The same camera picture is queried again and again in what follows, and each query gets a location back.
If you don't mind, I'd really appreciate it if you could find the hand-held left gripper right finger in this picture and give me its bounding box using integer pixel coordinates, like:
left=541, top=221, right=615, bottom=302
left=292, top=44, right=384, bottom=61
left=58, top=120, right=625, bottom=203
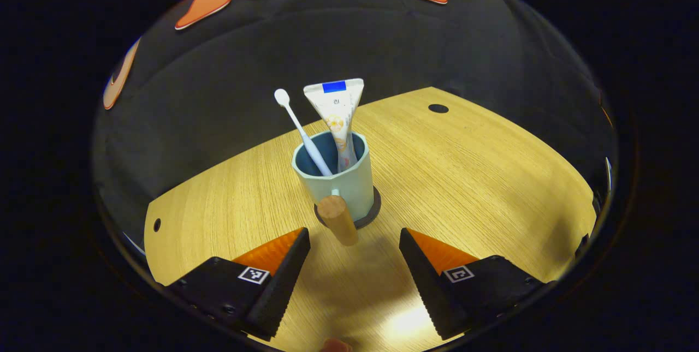
left=399, top=227, right=547, bottom=341

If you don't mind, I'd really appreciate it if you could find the wooden desktop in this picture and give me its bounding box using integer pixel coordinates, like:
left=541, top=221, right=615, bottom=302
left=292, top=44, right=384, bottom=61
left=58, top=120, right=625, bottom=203
left=144, top=86, right=597, bottom=352

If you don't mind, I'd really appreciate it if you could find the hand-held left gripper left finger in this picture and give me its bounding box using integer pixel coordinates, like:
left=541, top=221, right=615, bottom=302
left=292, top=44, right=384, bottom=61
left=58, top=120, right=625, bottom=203
left=164, top=226, right=312, bottom=342

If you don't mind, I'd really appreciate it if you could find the black backdrop cloth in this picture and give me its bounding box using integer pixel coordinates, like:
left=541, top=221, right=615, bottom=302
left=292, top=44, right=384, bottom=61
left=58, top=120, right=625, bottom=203
left=93, top=0, right=618, bottom=243

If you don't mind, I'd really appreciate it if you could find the dark round coaster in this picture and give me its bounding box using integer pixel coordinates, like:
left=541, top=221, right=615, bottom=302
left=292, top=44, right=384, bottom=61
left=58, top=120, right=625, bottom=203
left=314, top=186, right=382, bottom=230

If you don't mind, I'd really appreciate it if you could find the white toothpaste tube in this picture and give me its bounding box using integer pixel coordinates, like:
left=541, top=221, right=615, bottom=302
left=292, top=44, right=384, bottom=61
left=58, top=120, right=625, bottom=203
left=303, top=78, right=365, bottom=174

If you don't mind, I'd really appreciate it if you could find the white toothbrush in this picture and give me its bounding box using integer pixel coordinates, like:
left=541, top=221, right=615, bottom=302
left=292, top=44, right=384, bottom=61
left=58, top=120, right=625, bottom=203
left=274, top=88, right=334, bottom=177

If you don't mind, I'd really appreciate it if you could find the pale blue cup wooden handle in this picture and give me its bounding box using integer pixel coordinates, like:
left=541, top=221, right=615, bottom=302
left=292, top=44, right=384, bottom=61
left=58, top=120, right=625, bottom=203
left=291, top=130, right=376, bottom=247

